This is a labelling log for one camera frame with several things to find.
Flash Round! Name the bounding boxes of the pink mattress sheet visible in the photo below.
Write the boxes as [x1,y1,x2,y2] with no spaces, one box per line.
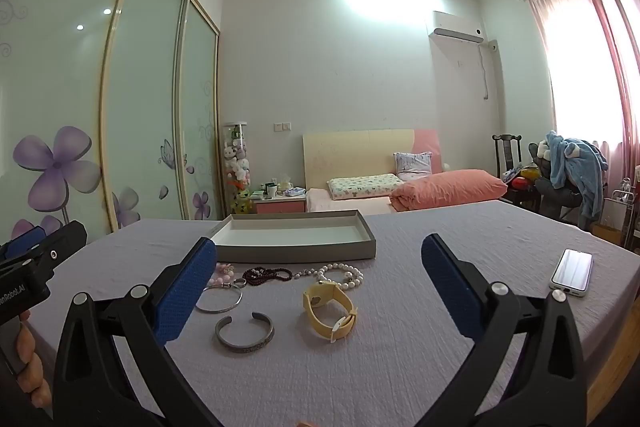
[305,187,396,215]

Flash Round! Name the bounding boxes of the wide grey cuff bracelet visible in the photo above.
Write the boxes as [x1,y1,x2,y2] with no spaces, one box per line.
[215,312,274,351]

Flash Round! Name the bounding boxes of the pink bead bracelet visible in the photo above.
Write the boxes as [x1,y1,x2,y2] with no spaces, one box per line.
[202,263,236,286]

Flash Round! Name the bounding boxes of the pink and white nightstand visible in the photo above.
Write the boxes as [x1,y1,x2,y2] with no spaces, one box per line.
[252,192,307,215]

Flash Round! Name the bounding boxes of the purple bed sheet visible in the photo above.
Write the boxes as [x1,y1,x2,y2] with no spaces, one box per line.
[20,199,636,427]

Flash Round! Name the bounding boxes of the grey cardboard tray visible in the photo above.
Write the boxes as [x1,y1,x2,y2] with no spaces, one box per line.
[209,209,377,264]

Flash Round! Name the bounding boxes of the person's left hand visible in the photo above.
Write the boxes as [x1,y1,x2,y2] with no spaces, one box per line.
[15,334,52,409]

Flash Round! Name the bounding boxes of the white air conditioner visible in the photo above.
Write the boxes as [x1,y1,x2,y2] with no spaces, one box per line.
[427,11,485,44]

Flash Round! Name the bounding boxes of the clear tube of plush toys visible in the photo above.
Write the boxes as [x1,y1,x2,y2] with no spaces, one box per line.
[221,122,255,215]

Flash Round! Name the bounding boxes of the small floral pillow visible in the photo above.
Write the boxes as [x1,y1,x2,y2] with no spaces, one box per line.
[393,151,434,182]

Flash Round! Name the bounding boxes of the patterned flat pillow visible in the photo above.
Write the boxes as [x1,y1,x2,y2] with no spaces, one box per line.
[326,173,403,201]

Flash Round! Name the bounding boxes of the thin silver bangle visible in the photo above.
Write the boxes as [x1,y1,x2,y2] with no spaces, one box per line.
[195,284,244,313]

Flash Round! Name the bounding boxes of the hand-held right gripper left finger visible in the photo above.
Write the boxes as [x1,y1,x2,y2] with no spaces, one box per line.
[52,237,236,427]

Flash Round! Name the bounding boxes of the floral sliding door wardrobe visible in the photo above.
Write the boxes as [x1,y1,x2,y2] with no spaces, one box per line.
[0,0,223,258]

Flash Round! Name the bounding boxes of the pink curtain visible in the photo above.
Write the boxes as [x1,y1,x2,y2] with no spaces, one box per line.
[517,0,640,202]

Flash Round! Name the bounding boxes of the white air conditioner pipe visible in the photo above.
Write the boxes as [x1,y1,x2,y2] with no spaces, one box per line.
[479,39,499,100]

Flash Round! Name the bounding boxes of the white smartphone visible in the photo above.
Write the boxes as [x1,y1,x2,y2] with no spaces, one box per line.
[549,249,594,298]

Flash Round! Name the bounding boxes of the metal rack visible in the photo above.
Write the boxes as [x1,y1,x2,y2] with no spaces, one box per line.
[611,177,640,253]

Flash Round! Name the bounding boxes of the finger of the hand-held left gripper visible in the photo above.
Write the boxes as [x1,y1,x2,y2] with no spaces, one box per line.
[0,224,49,260]
[27,221,88,278]

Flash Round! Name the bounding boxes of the white pearl necklace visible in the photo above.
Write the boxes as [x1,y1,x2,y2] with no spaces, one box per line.
[294,263,364,292]

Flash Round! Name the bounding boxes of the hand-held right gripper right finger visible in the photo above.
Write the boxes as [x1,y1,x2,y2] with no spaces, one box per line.
[421,233,587,427]

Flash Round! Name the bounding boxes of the folded pink quilt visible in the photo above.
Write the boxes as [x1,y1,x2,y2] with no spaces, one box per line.
[390,170,508,211]

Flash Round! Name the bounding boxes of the dark red bead bracelet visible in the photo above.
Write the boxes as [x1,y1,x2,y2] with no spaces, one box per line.
[242,267,293,286]

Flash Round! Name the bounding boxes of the yellow wrist watch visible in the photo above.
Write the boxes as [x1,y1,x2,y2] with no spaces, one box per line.
[303,281,359,342]

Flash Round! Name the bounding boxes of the cream and pink headboard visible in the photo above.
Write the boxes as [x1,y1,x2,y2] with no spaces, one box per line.
[302,129,443,190]

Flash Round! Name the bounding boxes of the colourful toys on chair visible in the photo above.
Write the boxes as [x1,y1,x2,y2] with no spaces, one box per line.
[504,166,542,192]

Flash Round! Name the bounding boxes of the blue plush garment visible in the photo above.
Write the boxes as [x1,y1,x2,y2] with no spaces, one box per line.
[537,130,610,230]

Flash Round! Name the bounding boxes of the dark wooden chair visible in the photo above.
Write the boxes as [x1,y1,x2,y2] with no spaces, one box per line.
[492,133,543,210]

